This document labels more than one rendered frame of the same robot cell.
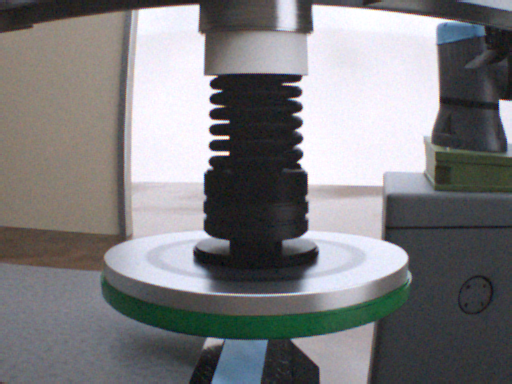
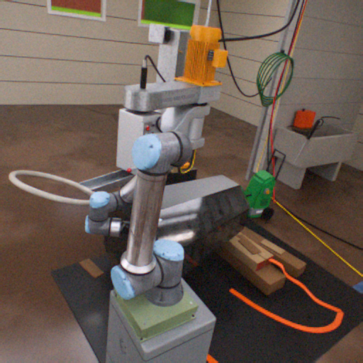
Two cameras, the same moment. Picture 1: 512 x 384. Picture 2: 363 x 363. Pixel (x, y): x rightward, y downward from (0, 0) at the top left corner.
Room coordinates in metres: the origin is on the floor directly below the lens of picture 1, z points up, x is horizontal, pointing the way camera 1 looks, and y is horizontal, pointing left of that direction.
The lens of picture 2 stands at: (2.28, -1.35, 2.13)
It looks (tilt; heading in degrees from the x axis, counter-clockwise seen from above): 25 degrees down; 134
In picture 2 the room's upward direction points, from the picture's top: 8 degrees clockwise
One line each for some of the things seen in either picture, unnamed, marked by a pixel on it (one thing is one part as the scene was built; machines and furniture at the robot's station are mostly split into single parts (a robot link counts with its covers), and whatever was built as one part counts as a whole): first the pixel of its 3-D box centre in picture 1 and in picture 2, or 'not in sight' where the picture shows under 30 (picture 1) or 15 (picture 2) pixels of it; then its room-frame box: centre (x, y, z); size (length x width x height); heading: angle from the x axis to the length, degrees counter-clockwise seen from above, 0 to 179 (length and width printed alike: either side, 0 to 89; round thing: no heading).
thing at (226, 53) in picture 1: (256, 50); not in sight; (0.50, 0.00, 1.04); 0.07 x 0.07 x 0.04
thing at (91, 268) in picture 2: not in sight; (91, 268); (0.14, -0.13, 0.02); 0.25 x 0.10 x 0.01; 5
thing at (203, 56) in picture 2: not in sight; (203, 55); (0.38, 0.65, 1.92); 0.31 x 0.28 x 0.40; 12
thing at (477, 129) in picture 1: (470, 122); (164, 283); (1.40, -0.45, 0.98); 0.19 x 0.19 x 0.10
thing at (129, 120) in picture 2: not in sight; (146, 140); (0.49, 0.08, 1.34); 0.36 x 0.22 x 0.45; 102
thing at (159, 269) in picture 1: (256, 264); not in sight; (0.50, 0.00, 0.89); 0.21 x 0.21 x 0.01
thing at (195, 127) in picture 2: not in sight; (191, 125); (0.37, 0.64, 1.36); 0.19 x 0.19 x 0.20
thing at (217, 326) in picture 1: (256, 270); not in sight; (0.50, 0.00, 0.89); 0.22 x 0.22 x 0.04
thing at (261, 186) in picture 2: not in sight; (261, 183); (0.30, 2.13, 0.43); 0.35 x 0.35 x 0.87; 70
